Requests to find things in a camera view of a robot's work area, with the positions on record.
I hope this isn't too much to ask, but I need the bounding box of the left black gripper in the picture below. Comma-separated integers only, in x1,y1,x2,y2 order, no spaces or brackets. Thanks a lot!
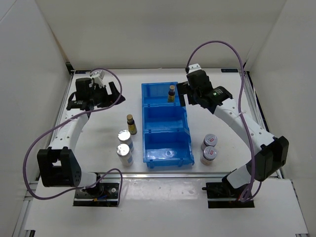
89,82,125,108

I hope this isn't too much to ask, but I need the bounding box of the brown bottle yellow label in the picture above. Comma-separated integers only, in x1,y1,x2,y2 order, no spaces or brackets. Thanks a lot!
126,114,137,135
167,85,175,103

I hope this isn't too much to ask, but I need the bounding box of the red-label lid jar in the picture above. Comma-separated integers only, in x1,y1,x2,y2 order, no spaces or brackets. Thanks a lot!
201,134,218,151
200,146,217,165

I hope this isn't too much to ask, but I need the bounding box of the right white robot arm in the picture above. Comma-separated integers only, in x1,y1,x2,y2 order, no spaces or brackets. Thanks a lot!
177,66,289,201

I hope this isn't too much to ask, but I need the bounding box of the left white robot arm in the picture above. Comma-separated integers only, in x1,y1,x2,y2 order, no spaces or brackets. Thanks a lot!
37,77,125,198

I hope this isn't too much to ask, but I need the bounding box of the rear silver-lid white jar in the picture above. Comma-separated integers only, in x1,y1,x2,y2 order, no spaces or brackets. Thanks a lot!
118,129,134,152

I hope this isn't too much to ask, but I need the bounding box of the silver-lid white jar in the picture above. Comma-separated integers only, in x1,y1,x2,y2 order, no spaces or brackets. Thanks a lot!
117,144,133,166
118,129,134,152

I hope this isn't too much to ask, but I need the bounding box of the right blue corner label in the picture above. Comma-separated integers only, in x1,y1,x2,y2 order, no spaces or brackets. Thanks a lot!
221,68,238,73

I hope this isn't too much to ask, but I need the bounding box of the blue corner label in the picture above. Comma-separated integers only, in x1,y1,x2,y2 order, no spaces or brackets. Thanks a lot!
221,68,238,73
75,70,90,74

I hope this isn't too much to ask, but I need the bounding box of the left blue corner label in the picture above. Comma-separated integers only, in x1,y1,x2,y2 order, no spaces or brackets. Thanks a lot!
75,70,90,74

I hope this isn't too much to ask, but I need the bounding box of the blue three-compartment plastic bin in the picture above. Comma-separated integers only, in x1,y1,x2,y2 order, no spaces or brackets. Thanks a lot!
141,82,195,169

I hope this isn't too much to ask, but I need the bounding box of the front silver-lid white jar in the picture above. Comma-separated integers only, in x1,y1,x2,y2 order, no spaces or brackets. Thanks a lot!
117,144,133,166

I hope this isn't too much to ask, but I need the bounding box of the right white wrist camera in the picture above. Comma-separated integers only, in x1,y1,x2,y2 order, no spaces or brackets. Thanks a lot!
185,64,201,74

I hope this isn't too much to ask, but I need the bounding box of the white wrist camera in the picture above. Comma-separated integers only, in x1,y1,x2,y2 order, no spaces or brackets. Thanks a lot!
185,64,201,74
87,70,105,88

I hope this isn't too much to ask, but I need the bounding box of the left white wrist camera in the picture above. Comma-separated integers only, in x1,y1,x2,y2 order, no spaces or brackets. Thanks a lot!
87,70,105,88

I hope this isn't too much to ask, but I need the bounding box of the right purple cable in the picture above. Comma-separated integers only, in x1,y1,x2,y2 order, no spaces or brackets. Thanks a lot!
185,40,262,203

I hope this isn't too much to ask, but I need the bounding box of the purple cable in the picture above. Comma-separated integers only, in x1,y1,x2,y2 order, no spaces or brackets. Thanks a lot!
22,68,123,206
185,40,262,203

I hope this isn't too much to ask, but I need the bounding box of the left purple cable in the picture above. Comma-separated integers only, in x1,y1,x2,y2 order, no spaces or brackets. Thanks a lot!
22,68,123,206

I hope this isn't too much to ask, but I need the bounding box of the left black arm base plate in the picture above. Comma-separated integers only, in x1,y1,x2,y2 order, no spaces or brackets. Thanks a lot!
73,179,120,207

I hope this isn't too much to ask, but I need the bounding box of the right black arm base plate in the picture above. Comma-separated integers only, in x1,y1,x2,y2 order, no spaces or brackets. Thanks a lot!
202,182,255,209

